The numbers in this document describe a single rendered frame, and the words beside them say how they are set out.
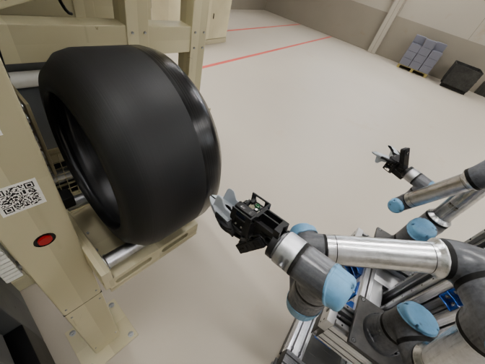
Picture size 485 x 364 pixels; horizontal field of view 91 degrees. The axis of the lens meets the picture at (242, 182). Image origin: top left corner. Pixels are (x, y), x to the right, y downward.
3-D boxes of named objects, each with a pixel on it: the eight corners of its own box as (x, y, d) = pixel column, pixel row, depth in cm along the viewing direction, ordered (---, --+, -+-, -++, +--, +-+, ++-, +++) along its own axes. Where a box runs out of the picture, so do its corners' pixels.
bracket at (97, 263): (106, 291, 73) (100, 276, 67) (51, 209, 88) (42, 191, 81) (117, 283, 75) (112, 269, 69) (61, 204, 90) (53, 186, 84)
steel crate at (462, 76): (462, 89, 853) (481, 68, 804) (465, 96, 782) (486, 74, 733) (438, 79, 876) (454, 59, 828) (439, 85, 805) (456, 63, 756)
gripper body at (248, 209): (252, 189, 55) (296, 219, 50) (246, 214, 61) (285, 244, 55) (229, 204, 50) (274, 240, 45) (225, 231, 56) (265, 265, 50)
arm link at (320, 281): (330, 322, 44) (347, 305, 39) (281, 282, 49) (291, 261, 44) (347, 292, 49) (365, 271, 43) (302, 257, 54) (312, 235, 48)
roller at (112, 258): (105, 271, 76) (107, 271, 72) (97, 258, 75) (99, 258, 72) (192, 216, 98) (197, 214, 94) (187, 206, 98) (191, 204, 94)
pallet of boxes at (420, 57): (425, 74, 889) (447, 44, 819) (424, 78, 841) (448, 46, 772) (398, 63, 916) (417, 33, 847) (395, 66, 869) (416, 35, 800)
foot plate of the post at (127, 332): (88, 378, 120) (87, 377, 118) (64, 334, 130) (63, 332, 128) (138, 334, 137) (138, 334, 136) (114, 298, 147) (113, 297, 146)
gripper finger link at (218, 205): (211, 182, 58) (239, 202, 54) (210, 199, 62) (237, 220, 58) (202, 187, 56) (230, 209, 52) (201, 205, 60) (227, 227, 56)
